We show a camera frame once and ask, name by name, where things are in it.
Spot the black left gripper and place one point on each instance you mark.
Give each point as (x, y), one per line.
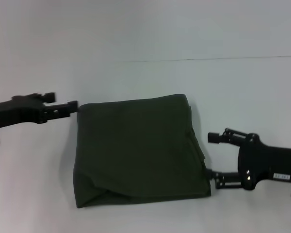
(17, 111)

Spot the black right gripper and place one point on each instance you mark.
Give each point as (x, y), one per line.
(266, 157)

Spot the dark green printed t-shirt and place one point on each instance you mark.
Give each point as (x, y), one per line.
(140, 150)

